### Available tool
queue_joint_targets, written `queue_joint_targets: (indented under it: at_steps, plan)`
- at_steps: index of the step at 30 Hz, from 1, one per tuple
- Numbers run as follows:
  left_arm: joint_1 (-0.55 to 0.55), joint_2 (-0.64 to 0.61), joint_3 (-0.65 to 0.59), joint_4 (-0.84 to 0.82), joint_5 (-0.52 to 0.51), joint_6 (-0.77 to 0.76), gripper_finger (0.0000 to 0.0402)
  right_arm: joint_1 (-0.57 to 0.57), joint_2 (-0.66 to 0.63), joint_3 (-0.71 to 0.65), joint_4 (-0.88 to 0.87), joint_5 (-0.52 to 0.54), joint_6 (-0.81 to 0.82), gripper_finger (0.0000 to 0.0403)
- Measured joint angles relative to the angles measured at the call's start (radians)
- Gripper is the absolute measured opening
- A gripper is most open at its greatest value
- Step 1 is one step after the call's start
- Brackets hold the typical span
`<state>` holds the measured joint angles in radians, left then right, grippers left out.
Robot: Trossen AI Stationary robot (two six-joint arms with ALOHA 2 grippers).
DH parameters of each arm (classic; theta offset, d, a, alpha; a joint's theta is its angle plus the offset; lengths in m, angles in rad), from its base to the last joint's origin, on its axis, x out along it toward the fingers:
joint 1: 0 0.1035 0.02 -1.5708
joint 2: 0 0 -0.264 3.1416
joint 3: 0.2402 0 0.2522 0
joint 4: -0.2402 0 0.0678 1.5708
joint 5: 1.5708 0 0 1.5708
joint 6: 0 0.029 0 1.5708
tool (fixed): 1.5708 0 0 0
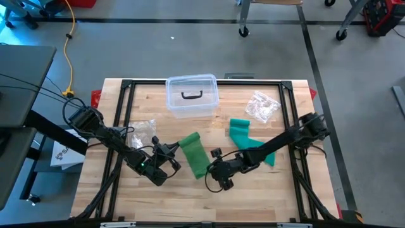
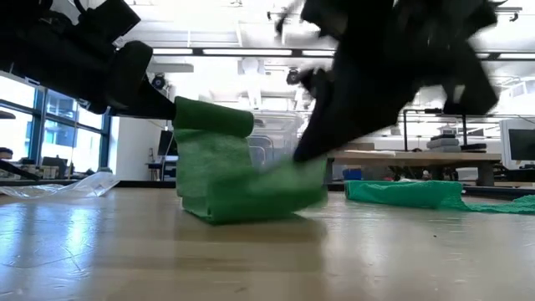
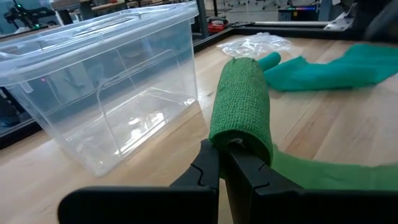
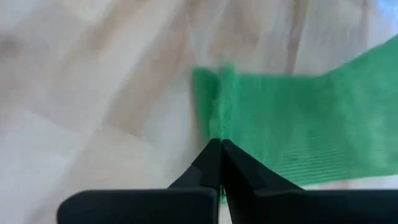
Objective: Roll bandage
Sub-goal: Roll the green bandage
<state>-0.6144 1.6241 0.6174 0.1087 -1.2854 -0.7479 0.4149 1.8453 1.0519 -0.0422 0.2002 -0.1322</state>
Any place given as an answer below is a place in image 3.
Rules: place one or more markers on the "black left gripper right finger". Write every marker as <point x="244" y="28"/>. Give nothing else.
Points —
<point x="295" y="207"/>

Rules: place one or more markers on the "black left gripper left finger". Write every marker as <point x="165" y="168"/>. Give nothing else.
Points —
<point x="155" y="205"/>

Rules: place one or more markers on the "green elastic bandage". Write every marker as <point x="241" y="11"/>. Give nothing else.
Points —
<point x="241" y="105"/>

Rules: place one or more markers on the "teal elastic bandage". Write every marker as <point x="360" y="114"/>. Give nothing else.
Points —
<point x="326" y="73"/>

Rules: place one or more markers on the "black background robot arm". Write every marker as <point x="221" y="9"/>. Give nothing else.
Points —
<point x="25" y="14"/>

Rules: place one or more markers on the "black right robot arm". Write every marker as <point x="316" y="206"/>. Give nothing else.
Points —
<point x="376" y="18"/>

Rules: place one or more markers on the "clear plastic storage box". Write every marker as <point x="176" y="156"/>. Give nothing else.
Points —
<point x="109" y="93"/>

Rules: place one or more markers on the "crumpled clear plastic bag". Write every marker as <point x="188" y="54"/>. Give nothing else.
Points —
<point x="255" y="45"/>

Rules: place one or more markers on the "red and black crate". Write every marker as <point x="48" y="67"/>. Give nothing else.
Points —
<point x="217" y="26"/>

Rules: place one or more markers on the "grey cart leg with caster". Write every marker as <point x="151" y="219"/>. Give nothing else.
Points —
<point x="202" y="18"/>

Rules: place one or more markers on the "silver frame bracket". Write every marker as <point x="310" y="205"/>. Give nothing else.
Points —
<point x="342" y="20"/>

